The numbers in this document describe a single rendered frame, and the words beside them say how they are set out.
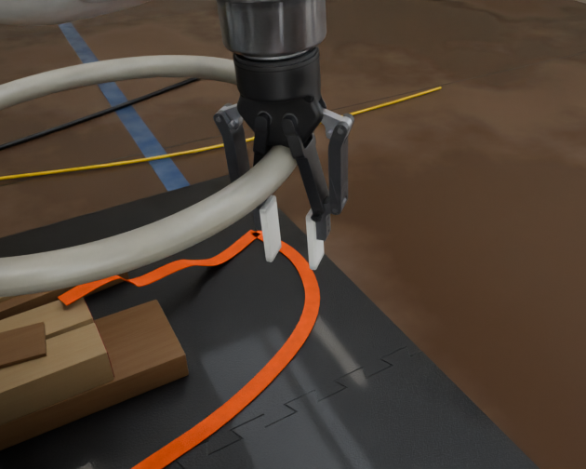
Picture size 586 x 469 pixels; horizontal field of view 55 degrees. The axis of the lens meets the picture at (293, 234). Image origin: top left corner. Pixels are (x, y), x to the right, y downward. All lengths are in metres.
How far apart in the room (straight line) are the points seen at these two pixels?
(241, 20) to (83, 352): 1.10
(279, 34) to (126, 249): 0.20
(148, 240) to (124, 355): 1.11
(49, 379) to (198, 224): 1.02
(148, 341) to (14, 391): 0.34
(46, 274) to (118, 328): 1.17
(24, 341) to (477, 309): 1.26
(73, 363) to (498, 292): 1.26
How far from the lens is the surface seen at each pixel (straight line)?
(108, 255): 0.45
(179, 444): 1.45
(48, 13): 0.37
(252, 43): 0.47
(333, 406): 1.50
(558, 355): 1.78
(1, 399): 1.45
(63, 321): 1.54
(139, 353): 1.55
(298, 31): 0.47
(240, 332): 1.67
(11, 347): 1.51
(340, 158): 0.53
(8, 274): 0.47
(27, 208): 2.40
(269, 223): 0.60
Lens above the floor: 1.21
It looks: 36 degrees down
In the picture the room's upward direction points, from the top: straight up
